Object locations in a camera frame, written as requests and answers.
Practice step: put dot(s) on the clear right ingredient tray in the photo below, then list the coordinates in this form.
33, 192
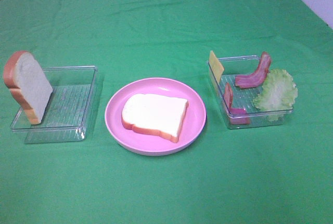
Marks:
242, 98

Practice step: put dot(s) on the yellow cheese slice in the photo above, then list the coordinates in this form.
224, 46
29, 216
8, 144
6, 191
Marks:
216, 69

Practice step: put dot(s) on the clear left bread tray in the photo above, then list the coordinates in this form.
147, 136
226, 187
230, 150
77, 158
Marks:
67, 116

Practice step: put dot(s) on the bacon strip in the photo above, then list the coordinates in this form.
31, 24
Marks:
228, 98
258, 76

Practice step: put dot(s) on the green lettuce leaf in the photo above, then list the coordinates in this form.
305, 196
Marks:
279, 92

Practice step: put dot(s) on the standing bread slice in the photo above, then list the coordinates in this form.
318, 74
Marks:
28, 84

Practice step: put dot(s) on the white bread slice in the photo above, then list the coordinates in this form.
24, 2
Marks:
157, 115

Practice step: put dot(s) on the green tablecloth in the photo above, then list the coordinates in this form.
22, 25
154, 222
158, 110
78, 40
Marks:
276, 174

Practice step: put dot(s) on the pink round plate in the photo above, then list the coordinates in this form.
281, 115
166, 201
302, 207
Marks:
193, 123

